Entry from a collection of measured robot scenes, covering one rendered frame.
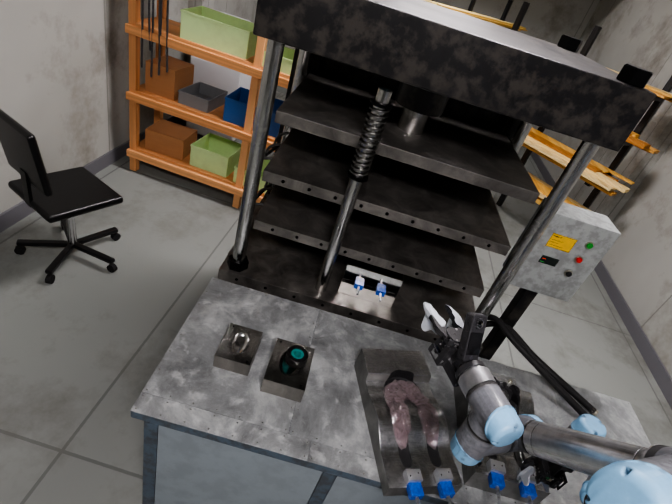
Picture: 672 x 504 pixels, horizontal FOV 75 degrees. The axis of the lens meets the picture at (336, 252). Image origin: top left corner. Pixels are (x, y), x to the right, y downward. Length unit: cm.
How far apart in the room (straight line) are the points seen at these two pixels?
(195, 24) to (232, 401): 281
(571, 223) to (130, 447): 222
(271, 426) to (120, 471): 99
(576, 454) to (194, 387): 115
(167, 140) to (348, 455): 322
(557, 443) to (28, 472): 209
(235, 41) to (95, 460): 278
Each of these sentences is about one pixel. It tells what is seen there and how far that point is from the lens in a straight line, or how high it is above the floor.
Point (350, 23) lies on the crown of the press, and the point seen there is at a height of 193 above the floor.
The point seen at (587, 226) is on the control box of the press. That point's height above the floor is 146.
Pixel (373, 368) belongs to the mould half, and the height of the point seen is 91.
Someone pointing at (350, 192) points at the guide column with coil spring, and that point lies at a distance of 178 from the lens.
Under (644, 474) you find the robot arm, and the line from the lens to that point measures 77.
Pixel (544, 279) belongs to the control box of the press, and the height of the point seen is 115.
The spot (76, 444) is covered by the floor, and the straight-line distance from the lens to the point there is 248.
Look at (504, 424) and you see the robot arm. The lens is 98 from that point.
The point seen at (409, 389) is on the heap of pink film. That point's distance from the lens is 170.
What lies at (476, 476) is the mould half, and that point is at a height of 87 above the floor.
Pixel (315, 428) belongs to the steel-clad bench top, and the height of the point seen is 80.
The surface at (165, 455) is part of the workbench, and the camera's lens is 186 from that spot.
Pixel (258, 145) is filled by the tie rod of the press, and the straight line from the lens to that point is 176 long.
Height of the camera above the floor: 213
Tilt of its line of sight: 34 degrees down
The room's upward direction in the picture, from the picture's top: 18 degrees clockwise
